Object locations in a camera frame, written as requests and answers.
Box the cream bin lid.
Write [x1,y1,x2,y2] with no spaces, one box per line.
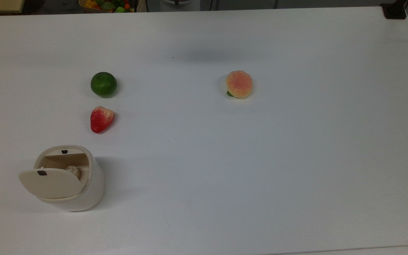
[19,168,85,199]

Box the cream garbage bin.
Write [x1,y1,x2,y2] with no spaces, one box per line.
[19,145,105,212]

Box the orange pink toy peach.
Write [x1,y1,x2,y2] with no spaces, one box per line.
[225,70,253,99]

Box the red toy strawberry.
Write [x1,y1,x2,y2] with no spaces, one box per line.
[90,106,115,134]

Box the green lime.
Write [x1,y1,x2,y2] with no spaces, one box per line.
[91,72,117,98]

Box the crumpled paper ball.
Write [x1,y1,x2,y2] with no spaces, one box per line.
[65,165,81,180]

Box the basket of toy vegetables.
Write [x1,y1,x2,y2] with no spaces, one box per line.
[79,0,136,13]

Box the black table clamp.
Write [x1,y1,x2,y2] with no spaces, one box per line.
[381,0,408,19]

